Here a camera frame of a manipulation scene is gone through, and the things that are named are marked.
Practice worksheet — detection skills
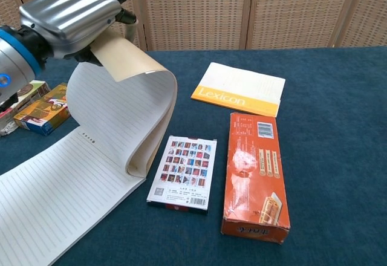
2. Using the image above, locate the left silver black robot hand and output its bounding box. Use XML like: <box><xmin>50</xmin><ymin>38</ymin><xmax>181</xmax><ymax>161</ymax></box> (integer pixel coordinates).
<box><xmin>18</xmin><ymin>0</ymin><xmax>148</xmax><ymax>67</ymax></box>

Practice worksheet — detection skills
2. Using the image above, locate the beige spiral notepad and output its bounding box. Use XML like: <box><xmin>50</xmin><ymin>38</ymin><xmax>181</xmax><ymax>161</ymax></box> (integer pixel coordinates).
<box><xmin>0</xmin><ymin>28</ymin><xmax>178</xmax><ymax>266</ymax></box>

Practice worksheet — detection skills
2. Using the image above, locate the white red cookie box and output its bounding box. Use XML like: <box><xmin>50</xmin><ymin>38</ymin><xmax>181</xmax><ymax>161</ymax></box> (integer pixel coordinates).
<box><xmin>0</xmin><ymin>80</ymin><xmax>51</xmax><ymax>137</ymax></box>

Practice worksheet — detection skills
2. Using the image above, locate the yellow orange snack box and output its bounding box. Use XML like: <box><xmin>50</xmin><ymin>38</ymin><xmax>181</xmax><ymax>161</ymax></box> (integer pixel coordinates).
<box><xmin>13</xmin><ymin>82</ymin><xmax>72</xmax><ymax>136</ymax></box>

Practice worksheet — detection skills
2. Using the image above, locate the woven wooden folding screen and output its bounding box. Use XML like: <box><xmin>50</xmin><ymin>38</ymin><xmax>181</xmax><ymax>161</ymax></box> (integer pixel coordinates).
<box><xmin>0</xmin><ymin>0</ymin><xmax>387</xmax><ymax>52</ymax></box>

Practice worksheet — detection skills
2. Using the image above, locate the white yellow Lexicon folder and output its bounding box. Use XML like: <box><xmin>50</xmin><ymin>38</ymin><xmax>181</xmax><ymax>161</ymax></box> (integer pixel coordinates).
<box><xmin>190</xmin><ymin>62</ymin><xmax>286</xmax><ymax>118</ymax></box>

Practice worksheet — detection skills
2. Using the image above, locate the white picture grid card box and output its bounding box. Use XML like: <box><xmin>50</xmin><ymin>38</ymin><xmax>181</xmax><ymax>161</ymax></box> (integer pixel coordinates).
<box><xmin>146</xmin><ymin>135</ymin><xmax>218</xmax><ymax>215</ymax></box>

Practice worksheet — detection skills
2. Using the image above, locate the long orange snack box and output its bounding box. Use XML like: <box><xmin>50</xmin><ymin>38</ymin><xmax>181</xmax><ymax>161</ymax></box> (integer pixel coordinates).
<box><xmin>220</xmin><ymin>112</ymin><xmax>291</xmax><ymax>244</ymax></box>

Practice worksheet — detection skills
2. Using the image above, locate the teal blue table cloth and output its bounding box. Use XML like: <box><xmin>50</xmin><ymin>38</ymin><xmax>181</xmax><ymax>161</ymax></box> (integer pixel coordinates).
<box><xmin>0</xmin><ymin>45</ymin><xmax>387</xmax><ymax>266</ymax></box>

